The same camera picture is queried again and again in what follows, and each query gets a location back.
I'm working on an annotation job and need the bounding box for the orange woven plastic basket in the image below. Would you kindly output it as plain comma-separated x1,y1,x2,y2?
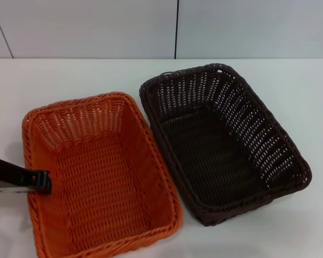
21,91,185,258

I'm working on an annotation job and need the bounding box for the dark brown woven basket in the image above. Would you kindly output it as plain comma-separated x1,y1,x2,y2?
139,63,312,220

